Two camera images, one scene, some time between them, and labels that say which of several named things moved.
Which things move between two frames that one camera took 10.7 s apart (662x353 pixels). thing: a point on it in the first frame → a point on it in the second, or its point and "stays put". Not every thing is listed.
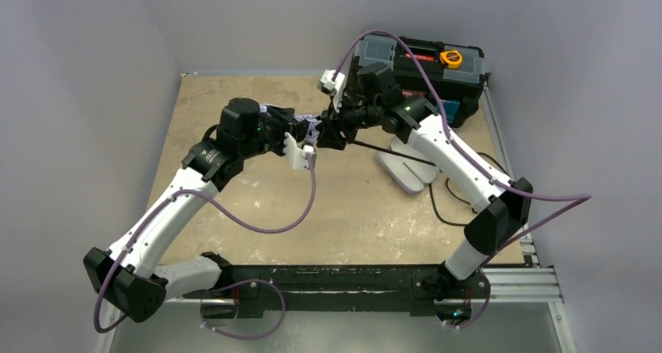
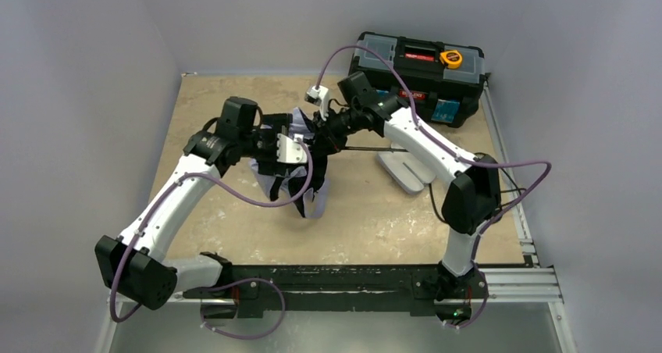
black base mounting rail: (391, 290) stays put
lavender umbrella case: (407, 176) stays put
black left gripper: (289, 131) → (282, 124)
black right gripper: (336, 127) stays put
